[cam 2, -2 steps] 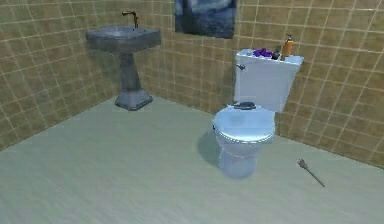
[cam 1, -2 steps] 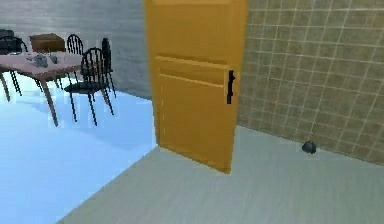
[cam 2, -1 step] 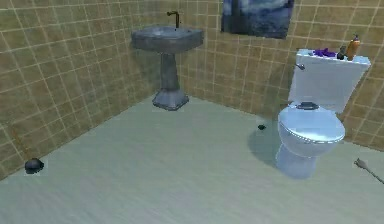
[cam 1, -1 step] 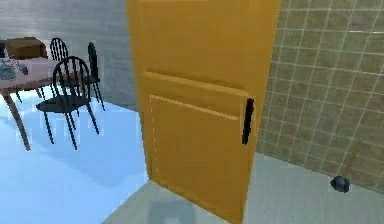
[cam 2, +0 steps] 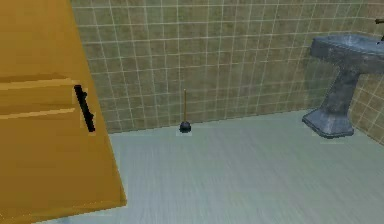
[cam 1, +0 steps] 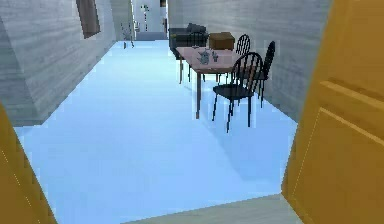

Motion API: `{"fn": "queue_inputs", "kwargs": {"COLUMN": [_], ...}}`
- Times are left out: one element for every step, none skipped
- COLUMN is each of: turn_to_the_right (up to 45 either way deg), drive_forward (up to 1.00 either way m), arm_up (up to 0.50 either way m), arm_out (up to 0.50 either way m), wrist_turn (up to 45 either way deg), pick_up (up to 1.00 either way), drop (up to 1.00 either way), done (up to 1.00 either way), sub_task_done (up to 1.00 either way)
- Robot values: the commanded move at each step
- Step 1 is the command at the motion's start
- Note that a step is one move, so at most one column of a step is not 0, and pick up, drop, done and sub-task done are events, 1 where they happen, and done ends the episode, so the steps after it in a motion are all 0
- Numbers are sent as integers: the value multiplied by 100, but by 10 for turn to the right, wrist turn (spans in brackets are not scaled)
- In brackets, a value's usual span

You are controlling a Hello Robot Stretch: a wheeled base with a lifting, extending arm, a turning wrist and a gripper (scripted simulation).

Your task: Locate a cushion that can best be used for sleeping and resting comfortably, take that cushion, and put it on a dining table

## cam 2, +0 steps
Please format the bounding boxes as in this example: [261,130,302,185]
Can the black plunger with wooden stick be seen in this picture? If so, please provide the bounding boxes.
[178,88,193,134]

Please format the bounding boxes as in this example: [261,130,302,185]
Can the orange wooden room door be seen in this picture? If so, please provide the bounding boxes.
[0,0,128,224]

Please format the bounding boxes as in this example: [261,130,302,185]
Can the dark sink faucet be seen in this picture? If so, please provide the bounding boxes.
[374,17,384,42]

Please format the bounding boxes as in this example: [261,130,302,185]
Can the black door handle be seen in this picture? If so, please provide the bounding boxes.
[73,84,97,133]

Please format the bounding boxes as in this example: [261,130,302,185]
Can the grey pedestal sink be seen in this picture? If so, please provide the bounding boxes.
[301,33,384,140]

